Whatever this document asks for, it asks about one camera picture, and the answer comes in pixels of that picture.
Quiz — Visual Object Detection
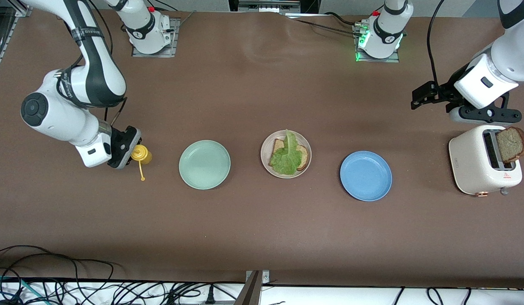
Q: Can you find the black braided table cable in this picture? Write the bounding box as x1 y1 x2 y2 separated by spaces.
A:
285 12 366 36

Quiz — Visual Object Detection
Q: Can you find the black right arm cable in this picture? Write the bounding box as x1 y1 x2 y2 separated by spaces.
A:
88 0 128 128

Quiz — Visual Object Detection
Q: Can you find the blue plate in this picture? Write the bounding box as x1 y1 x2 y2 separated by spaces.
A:
340 151 393 202

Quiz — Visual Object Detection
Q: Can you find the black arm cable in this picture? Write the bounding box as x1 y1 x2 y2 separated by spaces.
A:
88 0 128 128
427 0 446 88

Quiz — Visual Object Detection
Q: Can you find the teal floor cable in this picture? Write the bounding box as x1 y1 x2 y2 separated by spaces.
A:
0 275 48 305

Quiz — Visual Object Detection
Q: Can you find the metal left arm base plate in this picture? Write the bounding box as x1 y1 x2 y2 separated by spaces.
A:
354 23 401 63

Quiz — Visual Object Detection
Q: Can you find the brown toast bread slice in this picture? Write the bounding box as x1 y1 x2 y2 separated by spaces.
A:
268 138 309 172
495 126 524 164

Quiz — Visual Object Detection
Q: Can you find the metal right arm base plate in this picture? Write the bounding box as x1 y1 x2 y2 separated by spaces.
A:
131 18 180 58

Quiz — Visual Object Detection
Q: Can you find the aluminium table frame rail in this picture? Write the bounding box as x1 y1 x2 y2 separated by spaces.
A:
0 3 34 83

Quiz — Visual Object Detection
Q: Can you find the cream white toaster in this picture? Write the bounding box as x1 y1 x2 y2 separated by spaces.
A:
449 124 523 197

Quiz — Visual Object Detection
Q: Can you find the green lettuce leaf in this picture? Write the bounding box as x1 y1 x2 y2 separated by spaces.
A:
270 130 303 176

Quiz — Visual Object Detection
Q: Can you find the beige plate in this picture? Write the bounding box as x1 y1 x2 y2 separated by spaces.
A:
260 130 312 179

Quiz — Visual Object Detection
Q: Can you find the mint green plate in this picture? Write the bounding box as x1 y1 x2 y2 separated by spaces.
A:
178 140 231 190

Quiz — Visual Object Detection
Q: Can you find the grey metal equipment box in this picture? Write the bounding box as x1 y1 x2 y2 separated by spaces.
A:
238 0 301 14

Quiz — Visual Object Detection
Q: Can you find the grey metal bracket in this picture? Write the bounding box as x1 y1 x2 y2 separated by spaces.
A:
234 270 271 305

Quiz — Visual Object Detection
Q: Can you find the yellow mustard squeeze bottle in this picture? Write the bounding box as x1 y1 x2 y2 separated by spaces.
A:
131 144 153 182

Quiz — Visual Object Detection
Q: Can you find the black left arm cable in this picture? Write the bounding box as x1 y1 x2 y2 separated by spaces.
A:
427 0 446 88

